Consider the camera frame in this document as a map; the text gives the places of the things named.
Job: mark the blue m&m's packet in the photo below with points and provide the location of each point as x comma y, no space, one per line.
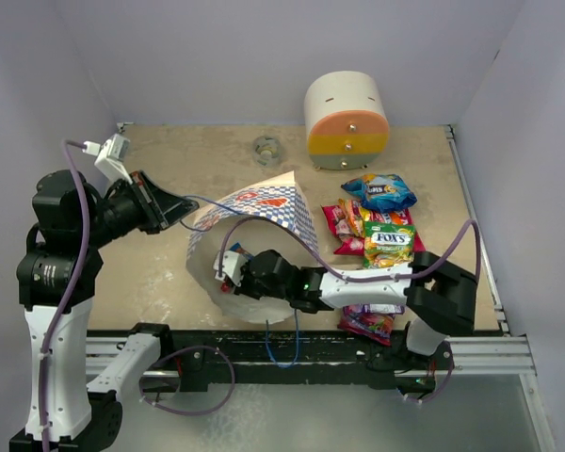
236,247

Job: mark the orange snack packet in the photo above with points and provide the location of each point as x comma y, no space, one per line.
402,217

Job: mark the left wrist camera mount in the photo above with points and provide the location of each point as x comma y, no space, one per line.
109,157

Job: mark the checkered paper bag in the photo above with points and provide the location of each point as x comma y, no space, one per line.
273,214

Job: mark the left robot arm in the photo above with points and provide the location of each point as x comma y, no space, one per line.
57,285

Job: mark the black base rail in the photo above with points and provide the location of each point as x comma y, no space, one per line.
307,357

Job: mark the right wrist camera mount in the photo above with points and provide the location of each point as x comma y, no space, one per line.
228,267

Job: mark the pink REAL crisps bag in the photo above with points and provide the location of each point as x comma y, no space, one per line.
339,227

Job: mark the purple snack packet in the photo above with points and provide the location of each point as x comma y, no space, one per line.
374,321

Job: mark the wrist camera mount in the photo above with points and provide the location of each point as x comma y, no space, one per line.
109,157
228,267

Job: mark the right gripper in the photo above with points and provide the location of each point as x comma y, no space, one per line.
243,287

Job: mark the blue snack bag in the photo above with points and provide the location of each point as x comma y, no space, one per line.
382,193

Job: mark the aluminium frame rail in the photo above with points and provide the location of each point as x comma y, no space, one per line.
472,355

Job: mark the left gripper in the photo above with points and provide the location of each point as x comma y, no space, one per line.
153,201

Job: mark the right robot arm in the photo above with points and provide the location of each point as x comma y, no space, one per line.
441,294

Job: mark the green Fox's candy bag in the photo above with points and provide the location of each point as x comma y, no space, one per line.
387,244

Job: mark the white mini drawer cabinet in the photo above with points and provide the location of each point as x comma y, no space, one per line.
346,126

